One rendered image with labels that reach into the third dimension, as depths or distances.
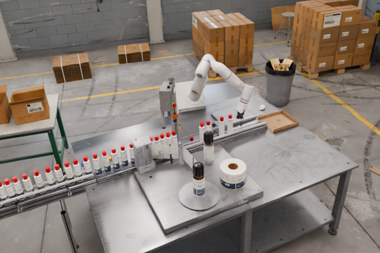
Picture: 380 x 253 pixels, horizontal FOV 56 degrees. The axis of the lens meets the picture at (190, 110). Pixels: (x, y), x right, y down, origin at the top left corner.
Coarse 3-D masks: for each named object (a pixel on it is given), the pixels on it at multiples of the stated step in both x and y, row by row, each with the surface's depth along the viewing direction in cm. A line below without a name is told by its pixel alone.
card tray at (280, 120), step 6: (270, 114) 367; (276, 114) 371; (282, 114) 371; (288, 114) 364; (258, 120) 363; (264, 120) 362; (270, 120) 362; (276, 120) 361; (282, 120) 361; (288, 120) 360; (294, 120) 358; (270, 126) 352; (276, 126) 352; (282, 126) 345; (288, 126) 349
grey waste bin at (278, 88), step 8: (272, 80) 529; (280, 80) 523; (288, 80) 524; (272, 88) 537; (280, 88) 531; (288, 88) 534; (272, 96) 543; (280, 96) 538; (288, 96) 544; (280, 104) 546
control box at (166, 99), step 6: (162, 84) 298; (168, 84) 297; (174, 84) 299; (162, 90) 288; (168, 90) 288; (162, 96) 290; (168, 96) 289; (162, 102) 293; (168, 102) 292; (174, 102) 302; (162, 108) 296; (168, 108) 295
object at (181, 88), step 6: (180, 84) 391; (186, 84) 392; (180, 90) 389; (186, 90) 389; (180, 96) 386; (180, 102) 384; (186, 102) 385; (204, 102) 387; (180, 108) 382; (186, 108) 384; (192, 108) 386; (198, 108) 387
